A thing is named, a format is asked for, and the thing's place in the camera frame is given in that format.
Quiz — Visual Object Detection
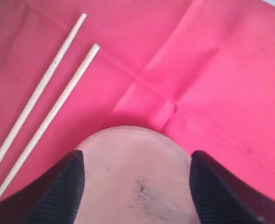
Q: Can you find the right wooden chopstick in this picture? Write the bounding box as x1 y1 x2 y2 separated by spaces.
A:
0 43 100 197

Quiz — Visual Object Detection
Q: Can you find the wooden chopstick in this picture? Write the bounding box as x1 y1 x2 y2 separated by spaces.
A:
0 13 87 163
0 43 100 197

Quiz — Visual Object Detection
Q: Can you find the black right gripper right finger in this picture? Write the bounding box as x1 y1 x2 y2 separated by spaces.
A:
190 150 275 224

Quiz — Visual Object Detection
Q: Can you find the red scalloped table mat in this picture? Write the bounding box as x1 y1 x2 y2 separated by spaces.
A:
0 0 275 199

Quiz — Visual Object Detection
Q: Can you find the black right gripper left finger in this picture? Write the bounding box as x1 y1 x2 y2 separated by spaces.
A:
0 150 85 224

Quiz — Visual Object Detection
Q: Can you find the left wooden chopstick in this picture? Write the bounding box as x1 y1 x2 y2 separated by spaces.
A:
0 13 87 163

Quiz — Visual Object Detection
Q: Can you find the brown round plate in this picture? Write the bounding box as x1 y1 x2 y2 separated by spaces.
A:
75 126 199 224

